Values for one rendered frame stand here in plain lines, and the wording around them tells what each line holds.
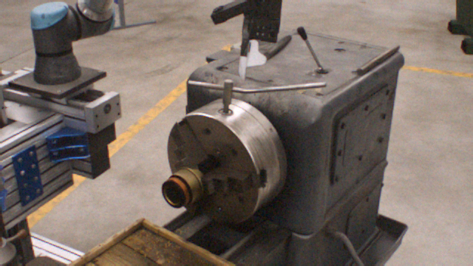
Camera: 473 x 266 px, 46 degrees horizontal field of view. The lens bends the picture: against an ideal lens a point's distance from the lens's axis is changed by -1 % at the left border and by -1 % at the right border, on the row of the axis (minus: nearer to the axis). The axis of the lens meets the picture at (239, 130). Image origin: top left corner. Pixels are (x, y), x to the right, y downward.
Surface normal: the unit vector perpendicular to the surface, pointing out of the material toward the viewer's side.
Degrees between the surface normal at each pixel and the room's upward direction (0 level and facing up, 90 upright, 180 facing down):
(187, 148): 51
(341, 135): 90
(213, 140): 90
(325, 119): 89
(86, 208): 0
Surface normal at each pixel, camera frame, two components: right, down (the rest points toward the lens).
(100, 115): 0.89, 0.21
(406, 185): 0.00, -0.89
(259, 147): 0.65, -0.29
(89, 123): -0.46, 0.40
